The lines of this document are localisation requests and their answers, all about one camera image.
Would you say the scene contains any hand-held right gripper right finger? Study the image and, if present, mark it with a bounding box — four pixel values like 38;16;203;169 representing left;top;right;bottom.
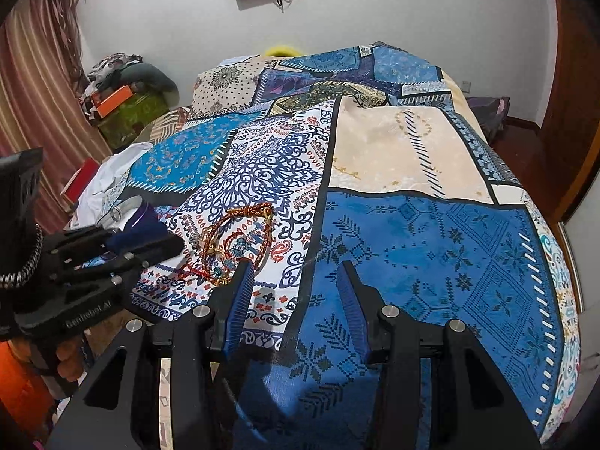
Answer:
337;260;543;450

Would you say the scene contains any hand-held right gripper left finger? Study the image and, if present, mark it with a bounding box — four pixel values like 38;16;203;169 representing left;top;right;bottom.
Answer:
44;260;257;450

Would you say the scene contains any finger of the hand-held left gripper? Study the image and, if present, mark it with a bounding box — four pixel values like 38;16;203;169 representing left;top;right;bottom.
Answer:
52;252;153;299
43;225;185;269

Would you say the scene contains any dark blue velvet pouch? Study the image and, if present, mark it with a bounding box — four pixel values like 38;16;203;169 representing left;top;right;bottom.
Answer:
104;201;170;252

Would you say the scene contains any blue beaded bracelet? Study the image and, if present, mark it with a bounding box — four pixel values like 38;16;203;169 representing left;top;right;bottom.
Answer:
211;238;256;278

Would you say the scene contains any red beaded necklace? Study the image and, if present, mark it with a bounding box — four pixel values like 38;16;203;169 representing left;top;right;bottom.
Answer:
179;201;276;288

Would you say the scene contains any person's orange-sleeved left forearm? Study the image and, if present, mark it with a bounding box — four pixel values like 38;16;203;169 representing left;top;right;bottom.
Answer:
0;337;59;434

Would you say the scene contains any person's left hand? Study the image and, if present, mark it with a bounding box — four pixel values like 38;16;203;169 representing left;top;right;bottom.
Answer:
54;333;91;383

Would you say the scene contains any silver bangle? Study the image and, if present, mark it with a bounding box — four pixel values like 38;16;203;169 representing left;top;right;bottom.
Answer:
99;196;142;226

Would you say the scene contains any white cloth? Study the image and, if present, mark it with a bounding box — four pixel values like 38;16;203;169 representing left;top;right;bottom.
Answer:
70;142;156;233

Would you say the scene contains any blue patchwork printed blanket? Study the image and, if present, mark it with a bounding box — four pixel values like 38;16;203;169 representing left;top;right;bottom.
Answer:
82;42;583;450

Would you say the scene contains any red book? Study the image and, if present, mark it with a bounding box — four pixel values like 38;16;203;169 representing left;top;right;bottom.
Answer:
64;158;100;208

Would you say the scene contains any green patterned box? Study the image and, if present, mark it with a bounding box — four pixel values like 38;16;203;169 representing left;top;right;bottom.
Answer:
96;90;170;148

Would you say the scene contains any orange box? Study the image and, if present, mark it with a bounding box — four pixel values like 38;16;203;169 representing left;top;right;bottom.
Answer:
90;84;134;119

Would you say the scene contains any floral cream pillow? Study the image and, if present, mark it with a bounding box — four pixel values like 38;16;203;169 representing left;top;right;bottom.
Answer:
191;54;275;120

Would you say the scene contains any pile of clothes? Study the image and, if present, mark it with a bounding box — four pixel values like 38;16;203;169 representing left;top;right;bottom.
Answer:
77;54;180;106

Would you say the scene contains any striped pink curtain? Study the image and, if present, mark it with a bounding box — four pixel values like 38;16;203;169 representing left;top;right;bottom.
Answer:
0;0;113;235

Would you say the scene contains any purple cloth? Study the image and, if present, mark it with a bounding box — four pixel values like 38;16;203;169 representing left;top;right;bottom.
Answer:
466;96;512;144

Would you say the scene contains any wooden door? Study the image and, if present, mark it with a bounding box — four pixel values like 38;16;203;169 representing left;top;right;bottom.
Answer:
534;0;600;226

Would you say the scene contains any braided black-white cable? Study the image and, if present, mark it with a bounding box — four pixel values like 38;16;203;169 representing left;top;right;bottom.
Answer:
0;222;47;291

